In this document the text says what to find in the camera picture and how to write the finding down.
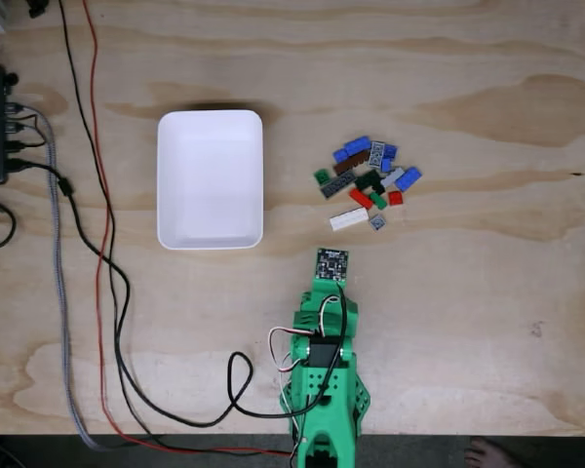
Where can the person's foot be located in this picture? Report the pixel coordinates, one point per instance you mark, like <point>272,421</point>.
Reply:
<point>482,453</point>

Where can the green 2x2 lego brick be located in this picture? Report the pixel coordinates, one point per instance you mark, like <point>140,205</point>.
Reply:
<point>322,176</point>

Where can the dark green 2x4 lego brick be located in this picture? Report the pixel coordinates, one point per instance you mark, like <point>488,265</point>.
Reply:
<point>365,179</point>

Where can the white long lego plate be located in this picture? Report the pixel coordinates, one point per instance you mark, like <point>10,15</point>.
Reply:
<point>349,219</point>

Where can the grey 2x4 lego brick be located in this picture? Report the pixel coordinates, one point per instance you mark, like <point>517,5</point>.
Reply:
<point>377,152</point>

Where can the black round knob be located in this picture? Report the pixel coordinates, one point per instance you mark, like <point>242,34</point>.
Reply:
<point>11,78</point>

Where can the black camera circuit board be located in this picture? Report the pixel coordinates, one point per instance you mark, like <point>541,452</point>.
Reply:
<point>332,265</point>

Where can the blue 2x4 lego brick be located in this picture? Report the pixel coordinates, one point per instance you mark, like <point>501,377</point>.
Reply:
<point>408,178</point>

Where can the white plastic bin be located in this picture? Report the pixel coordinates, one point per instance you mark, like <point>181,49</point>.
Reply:
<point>209,195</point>

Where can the blue flat lego plate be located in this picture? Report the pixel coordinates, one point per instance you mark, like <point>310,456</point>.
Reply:
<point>357,144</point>

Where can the small black lego brick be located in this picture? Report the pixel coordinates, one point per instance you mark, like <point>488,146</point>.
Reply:
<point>378,186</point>

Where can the dark grey long lego brick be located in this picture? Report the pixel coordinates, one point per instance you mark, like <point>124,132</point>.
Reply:
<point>339,186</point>

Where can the red 2x2 lego brick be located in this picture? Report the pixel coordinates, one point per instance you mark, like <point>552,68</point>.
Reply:
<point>395,198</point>

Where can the brown long lego brick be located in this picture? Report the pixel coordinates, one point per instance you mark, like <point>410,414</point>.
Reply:
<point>351,164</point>

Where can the red 2x4 lego brick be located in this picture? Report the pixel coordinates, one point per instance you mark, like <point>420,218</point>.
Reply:
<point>360,198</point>

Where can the small black object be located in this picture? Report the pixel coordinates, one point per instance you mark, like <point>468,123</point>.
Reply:
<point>36,7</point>

